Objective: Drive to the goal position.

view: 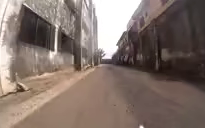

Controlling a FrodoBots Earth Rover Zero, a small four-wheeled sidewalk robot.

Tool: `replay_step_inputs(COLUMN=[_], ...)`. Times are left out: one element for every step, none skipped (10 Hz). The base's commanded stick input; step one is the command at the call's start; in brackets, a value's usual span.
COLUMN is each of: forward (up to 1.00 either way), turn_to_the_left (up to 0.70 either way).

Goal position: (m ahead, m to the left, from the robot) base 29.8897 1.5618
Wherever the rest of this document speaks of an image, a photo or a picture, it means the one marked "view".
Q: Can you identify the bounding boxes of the grey concrete building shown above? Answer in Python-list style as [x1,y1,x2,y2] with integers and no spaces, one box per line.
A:
[0,0,100,101]

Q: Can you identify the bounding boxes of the distant trees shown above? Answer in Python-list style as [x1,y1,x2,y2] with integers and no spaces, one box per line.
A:
[93,48,107,66]

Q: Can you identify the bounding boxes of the pale stone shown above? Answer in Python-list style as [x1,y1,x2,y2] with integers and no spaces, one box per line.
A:
[14,72,31,93]

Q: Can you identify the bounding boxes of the dark utility pole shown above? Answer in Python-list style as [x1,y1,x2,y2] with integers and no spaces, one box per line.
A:
[73,0,85,72]

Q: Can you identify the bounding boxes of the dark brown building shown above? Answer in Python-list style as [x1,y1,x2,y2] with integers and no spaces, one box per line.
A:
[111,0,205,82]

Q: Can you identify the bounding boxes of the brown-grey paved road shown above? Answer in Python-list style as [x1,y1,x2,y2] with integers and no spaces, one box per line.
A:
[9,63,205,128]

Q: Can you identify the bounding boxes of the raised pale concrete pavement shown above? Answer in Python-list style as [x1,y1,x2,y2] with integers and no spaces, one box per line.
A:
[0,64,102,128]

